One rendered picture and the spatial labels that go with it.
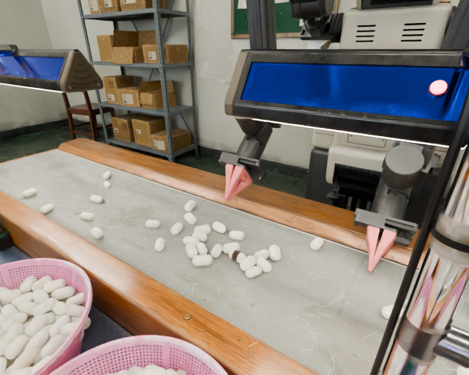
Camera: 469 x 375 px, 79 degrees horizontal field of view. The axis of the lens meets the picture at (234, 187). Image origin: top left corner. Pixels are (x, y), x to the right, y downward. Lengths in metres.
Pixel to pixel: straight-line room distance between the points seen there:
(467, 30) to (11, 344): 0.79
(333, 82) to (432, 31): 0.73
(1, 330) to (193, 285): 0.29
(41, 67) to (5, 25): 4.41
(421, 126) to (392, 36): 0.76
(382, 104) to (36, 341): 0.52
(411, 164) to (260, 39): 0.38
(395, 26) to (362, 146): 0.36
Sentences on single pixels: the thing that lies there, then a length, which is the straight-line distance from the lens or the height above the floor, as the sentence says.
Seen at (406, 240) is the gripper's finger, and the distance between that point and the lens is 0.61.
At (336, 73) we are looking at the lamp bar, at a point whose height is 1.09.
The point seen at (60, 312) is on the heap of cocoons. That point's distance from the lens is 0.56.
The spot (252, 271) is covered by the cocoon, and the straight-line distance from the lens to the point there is 0.53.
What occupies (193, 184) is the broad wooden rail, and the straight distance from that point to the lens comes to 0.82.
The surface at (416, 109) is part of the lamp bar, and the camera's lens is 0.29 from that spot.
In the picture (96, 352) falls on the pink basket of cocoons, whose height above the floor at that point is 0.77.
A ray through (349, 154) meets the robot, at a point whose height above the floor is 0.79.
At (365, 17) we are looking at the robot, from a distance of 1.04.
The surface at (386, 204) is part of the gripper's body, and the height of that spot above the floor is 0.86.
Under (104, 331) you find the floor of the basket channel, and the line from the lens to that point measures 0.59.
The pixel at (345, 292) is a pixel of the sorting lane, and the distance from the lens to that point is 0.55.
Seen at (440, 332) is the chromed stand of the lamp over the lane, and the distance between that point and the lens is 0.21.
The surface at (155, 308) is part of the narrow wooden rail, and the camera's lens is 0.47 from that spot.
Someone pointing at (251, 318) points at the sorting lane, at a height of 0.74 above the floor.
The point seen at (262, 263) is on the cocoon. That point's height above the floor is 0.76.
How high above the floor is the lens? 1.11
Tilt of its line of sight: 26 degrees down
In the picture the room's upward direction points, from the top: straight up
